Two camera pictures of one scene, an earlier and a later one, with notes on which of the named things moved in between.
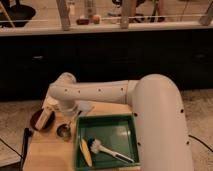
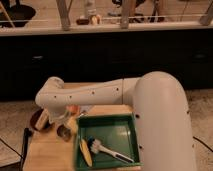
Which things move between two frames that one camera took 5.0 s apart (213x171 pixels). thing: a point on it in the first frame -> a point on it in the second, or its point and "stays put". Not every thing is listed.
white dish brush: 96,146 stays put
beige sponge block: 44,115 stays put
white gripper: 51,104 -> 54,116
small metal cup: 64,130 stays put
